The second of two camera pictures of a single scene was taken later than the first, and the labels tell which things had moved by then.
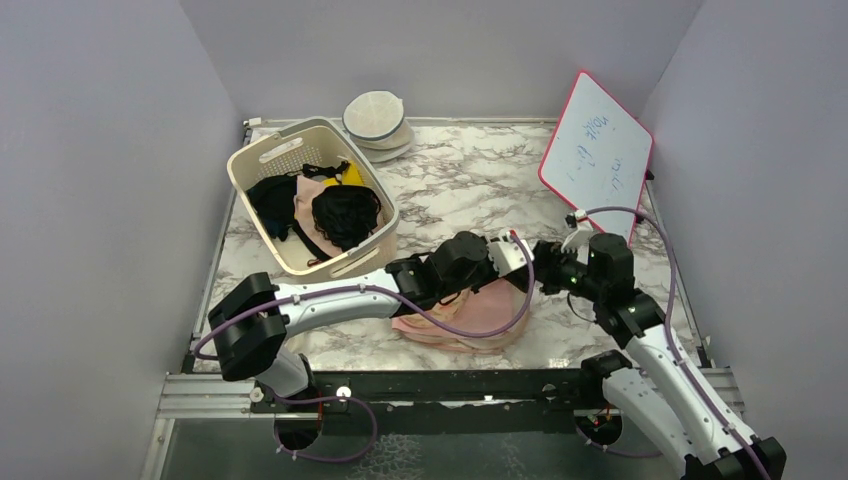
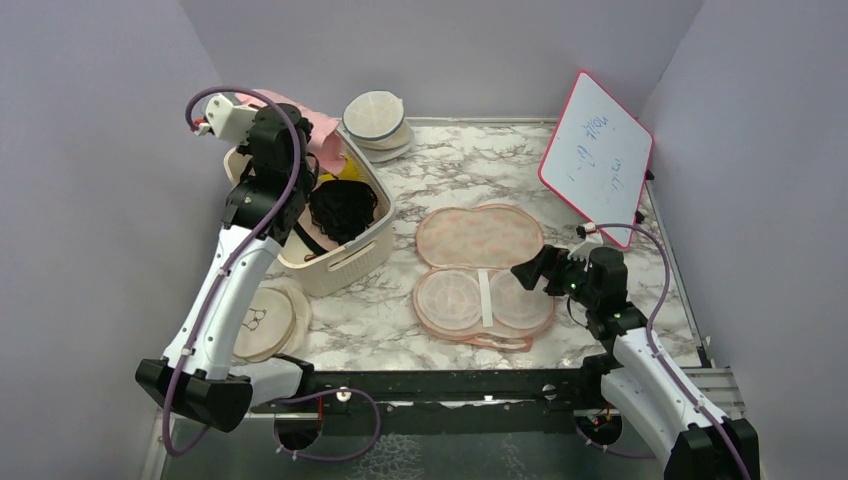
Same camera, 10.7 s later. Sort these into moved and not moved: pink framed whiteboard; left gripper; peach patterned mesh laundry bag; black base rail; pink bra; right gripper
Moved: peach patterned mesh laundry bag; pink bra; left gripper
Not moved: right gripper; black base rail; pink framed whiteboard
